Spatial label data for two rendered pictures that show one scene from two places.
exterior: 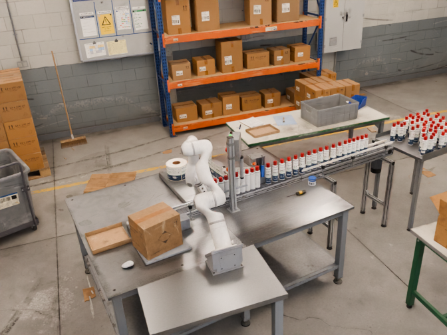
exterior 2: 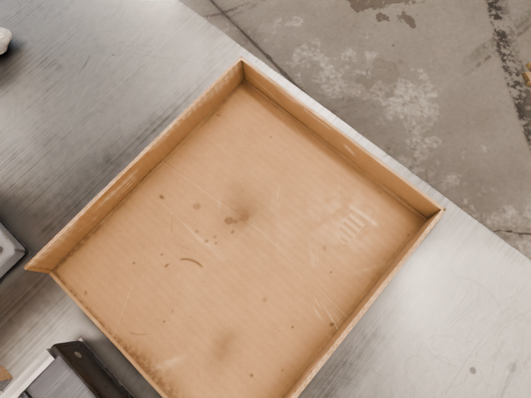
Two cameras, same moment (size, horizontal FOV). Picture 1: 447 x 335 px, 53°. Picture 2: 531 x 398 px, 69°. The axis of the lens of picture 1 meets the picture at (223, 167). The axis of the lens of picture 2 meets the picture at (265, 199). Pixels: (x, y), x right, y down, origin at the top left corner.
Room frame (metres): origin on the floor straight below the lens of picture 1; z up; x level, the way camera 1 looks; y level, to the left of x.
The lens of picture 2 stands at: (2.99, 0.95, 1.22)
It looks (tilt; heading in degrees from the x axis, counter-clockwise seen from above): 73 degrees down; 168
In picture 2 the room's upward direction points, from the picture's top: 10 degrees counter-clockwise
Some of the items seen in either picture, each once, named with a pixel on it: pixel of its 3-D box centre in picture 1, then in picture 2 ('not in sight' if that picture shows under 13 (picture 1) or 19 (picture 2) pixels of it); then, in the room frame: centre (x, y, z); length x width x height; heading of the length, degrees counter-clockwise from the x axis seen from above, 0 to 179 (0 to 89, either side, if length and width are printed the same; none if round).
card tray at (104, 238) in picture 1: (108, 237); (236, 242); (2.92, 0.93, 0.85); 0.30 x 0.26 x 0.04; 117
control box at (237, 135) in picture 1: (233, 146); not in sight; (3.34, -0.09, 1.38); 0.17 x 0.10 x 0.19; 172
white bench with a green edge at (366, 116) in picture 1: (305, 148); not in sight; (5.29, -1.08, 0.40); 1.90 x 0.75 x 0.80; 108
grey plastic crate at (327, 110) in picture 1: (328, 110); not in sight; (5.30, -1.35, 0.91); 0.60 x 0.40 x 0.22; 111
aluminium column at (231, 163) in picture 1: (231, 174); not in sight; (3.25, -0.06, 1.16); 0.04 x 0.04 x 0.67; 27
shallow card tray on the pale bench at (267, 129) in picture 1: (262, 130); not in sight; (4.98, -0.49, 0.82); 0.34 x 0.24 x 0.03; 114
